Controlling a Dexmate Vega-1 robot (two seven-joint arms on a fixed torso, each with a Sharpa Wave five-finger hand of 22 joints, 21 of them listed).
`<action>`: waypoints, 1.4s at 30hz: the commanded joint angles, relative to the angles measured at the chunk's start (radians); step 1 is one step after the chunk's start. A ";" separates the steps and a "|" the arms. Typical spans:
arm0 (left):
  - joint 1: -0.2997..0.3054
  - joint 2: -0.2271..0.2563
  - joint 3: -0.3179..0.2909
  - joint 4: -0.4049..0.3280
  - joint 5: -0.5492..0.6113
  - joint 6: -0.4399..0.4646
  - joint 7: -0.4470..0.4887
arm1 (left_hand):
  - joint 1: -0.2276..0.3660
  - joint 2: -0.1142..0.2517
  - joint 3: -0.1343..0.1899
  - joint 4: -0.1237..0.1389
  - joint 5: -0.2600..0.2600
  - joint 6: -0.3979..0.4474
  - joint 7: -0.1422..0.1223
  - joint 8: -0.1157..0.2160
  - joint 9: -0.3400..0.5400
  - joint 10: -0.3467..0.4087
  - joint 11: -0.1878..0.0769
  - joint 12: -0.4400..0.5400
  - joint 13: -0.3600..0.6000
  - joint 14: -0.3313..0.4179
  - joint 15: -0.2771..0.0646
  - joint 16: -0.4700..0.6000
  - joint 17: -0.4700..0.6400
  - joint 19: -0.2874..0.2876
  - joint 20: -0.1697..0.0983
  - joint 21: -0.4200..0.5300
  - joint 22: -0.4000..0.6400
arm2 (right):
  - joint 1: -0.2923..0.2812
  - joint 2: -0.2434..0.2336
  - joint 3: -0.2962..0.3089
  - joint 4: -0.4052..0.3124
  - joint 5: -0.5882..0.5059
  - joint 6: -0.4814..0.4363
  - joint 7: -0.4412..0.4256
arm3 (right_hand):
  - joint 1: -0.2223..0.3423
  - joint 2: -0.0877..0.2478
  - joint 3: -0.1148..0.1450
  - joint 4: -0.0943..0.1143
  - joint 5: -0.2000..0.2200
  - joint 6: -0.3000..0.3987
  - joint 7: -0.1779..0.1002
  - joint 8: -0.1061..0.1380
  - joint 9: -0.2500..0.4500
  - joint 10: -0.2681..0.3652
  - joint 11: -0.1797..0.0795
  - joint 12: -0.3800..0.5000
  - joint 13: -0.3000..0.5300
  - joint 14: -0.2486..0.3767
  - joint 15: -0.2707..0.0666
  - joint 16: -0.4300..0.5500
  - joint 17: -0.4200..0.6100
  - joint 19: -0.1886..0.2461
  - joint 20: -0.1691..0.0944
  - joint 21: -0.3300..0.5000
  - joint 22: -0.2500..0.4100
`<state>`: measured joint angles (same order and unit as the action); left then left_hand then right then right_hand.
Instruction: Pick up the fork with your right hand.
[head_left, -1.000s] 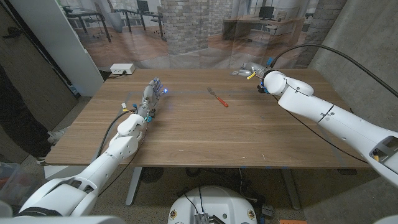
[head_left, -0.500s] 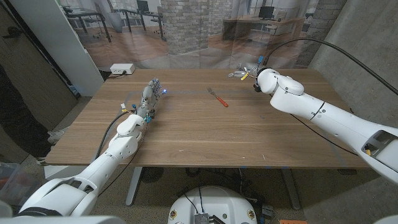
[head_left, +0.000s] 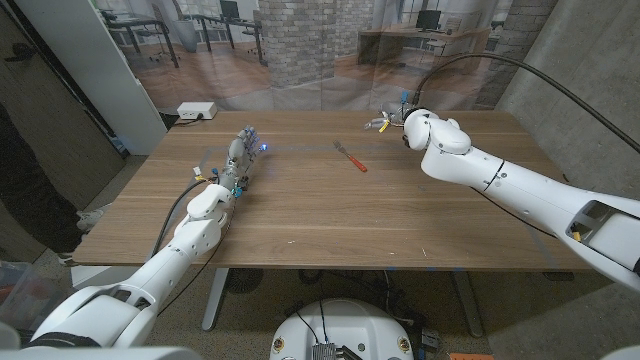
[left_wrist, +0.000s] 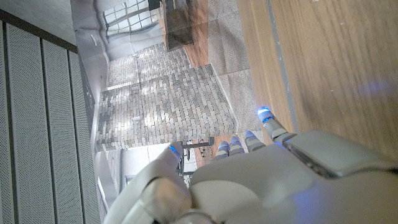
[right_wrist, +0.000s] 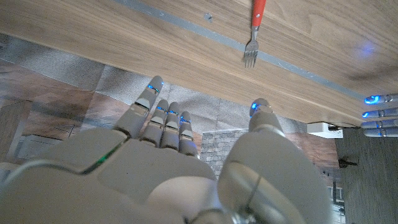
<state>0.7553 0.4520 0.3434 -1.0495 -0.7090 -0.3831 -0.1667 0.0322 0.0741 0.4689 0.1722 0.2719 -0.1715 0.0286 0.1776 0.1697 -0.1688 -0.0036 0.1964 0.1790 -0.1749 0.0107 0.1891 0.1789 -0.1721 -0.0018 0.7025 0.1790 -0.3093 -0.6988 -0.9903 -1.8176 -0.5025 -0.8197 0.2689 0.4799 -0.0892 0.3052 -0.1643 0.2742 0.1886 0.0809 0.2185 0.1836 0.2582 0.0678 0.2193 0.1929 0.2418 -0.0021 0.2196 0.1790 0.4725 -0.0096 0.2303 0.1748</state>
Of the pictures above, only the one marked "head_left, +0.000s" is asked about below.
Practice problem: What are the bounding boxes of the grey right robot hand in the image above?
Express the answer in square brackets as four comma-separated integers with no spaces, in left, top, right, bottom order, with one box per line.
[363,102,410,133]

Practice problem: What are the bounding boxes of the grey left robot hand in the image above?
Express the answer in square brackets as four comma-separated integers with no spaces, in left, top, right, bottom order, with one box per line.
[217,125,269,199]

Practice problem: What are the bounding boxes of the fork with orange handle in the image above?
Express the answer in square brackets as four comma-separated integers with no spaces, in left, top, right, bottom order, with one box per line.
[332,139,369,174]

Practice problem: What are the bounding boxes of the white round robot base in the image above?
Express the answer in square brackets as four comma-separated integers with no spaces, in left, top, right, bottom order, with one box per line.
[269,298,415,360]

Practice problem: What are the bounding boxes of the white power strip box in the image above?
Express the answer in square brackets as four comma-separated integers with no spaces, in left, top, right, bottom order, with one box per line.
[176,101,218,121]

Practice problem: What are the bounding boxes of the printed office backdrop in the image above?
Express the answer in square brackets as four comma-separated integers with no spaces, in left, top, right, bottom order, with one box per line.
[92,0,559,112]

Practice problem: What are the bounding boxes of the black round fan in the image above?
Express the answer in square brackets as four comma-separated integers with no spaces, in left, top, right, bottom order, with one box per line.
[225,268,265,295]

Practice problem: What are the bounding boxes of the grey table leg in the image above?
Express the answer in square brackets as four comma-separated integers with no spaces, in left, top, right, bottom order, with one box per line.
[449,269,485,339]
[201,268,230,332]

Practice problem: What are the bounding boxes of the white panel board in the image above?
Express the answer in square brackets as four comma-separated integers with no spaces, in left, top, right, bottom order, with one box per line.
[14,0,169,156]

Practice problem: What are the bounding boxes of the white shoe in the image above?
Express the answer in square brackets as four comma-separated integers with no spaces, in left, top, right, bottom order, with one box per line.
[75,208,105,232]

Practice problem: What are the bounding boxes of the person in dark clothes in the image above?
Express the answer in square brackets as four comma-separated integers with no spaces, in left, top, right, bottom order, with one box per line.
[0,107,84,254]

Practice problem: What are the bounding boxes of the clear plastic storage bin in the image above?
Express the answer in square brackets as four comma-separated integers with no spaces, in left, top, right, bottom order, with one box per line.
[0,259,67,331]

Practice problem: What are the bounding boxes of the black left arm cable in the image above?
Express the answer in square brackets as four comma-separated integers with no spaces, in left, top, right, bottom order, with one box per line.
[151,178,210,257]

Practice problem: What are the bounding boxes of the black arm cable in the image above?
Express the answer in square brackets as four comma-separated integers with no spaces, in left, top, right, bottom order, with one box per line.
[151,178,210,257]
[410,52,640,155]

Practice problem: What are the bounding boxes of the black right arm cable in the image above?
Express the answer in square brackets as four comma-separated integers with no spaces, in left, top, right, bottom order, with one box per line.
[410,52,640,155]

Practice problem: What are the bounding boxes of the black door handle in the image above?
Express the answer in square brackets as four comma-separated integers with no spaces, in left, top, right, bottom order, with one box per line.
[4,42,36,64]

